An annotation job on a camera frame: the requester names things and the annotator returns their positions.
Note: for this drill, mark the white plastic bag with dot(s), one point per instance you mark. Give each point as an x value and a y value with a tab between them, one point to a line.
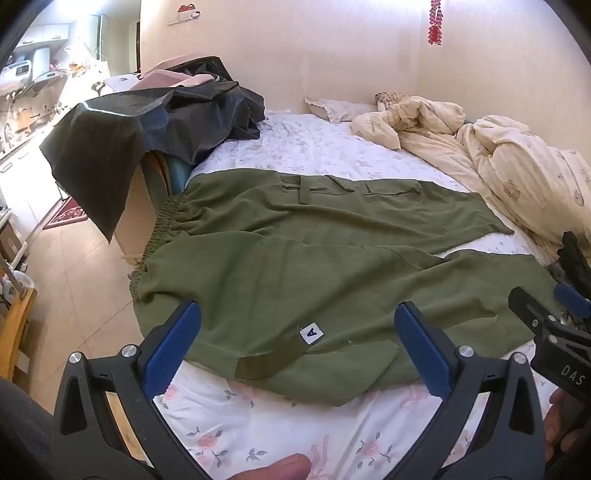
98	69

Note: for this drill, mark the black shiny cloth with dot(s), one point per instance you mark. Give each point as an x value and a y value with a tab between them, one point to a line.
147	120

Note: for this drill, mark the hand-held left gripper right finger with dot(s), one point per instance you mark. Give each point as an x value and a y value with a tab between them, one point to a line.
422	353

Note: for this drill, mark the range hood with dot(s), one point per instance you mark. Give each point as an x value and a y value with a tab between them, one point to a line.
27	74

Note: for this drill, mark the cream pillow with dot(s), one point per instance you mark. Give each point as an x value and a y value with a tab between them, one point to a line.
337	108

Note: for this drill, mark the wooden stool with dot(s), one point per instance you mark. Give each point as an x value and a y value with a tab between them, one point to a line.
18	323

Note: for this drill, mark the person's left hand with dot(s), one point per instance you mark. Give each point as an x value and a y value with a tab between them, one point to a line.
277	468

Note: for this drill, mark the red hanging wall decoration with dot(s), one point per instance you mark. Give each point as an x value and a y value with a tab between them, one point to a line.
436	23

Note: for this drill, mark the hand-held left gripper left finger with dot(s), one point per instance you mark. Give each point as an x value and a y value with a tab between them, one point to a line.
174	353

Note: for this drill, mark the green pants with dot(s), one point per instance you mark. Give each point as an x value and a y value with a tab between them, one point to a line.
295	277

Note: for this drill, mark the red floor rug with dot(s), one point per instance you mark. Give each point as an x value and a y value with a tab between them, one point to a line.
64	217

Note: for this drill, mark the cream quilt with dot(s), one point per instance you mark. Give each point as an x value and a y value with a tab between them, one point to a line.
508	161

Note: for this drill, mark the wooden cabinet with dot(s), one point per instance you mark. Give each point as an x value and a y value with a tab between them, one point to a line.
138	207

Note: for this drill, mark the pink cloth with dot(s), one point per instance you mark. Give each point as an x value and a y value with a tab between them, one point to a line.
161	81

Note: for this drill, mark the bed with floral sheet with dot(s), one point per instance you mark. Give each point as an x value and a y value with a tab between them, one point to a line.
300	147

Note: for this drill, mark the person's right hand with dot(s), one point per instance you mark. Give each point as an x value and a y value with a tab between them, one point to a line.
554	424

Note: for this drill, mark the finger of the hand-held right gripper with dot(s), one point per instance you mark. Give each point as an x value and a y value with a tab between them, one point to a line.
526	305
565	295

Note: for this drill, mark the small red wall ornament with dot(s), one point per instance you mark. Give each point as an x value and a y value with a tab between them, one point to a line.
187	10

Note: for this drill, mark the kitchen counter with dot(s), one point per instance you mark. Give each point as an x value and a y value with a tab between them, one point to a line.
27	175

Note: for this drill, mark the leopard print cloth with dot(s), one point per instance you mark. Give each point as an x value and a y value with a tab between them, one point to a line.
390	97

